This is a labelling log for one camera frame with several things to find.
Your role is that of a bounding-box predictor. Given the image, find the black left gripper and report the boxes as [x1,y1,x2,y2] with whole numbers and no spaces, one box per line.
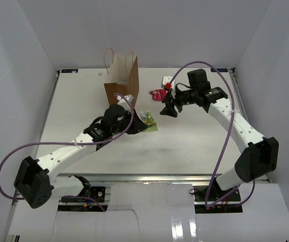
[111,109,148,136]

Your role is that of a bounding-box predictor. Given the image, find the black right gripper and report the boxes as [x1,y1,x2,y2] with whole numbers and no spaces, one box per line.
[161,85,198,118]

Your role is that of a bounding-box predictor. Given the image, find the yellow green snack packet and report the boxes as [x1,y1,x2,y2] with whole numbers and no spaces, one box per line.
[140,111,158,132]

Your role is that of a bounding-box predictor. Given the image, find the red snack packet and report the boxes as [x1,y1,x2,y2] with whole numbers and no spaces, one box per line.
[149,89,167,101]

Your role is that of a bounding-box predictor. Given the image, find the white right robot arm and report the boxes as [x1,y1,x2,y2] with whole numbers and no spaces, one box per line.
[160,69,279,201]

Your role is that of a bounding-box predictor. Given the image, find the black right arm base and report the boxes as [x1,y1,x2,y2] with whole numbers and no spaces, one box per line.
[189,185,243,214]

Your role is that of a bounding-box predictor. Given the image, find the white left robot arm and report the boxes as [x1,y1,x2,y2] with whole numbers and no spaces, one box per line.
[14,104,147,209]

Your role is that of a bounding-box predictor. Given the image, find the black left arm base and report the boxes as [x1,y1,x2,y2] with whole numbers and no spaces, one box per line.
[60,187,106,203]

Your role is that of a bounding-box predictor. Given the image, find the brown paper bag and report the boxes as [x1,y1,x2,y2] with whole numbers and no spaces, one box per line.
[103,48,139,105]

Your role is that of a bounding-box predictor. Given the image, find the blue label back right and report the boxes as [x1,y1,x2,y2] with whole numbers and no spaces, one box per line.
[210,68,229,73]

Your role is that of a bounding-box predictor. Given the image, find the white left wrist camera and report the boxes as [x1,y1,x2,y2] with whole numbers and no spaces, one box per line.
[116,94,136,109]

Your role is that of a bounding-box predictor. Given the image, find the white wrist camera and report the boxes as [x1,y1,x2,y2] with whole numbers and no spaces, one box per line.
[161,76,175,90]
[116,94,136,109]

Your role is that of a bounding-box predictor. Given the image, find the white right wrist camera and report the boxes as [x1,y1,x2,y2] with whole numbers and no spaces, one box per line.
[161,76,175,90]

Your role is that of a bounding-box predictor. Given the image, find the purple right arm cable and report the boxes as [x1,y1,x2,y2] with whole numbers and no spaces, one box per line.
[171,60,256,209]

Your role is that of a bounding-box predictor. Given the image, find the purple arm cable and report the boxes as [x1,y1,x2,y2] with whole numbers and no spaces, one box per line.
[171,60,256,209]
[0,92,135,212]

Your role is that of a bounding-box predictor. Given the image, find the aluminium front rail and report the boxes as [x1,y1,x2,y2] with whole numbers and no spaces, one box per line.
[51,173,268,183]

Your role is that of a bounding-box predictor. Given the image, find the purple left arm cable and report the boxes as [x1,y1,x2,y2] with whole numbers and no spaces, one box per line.
[0,92,135,212]

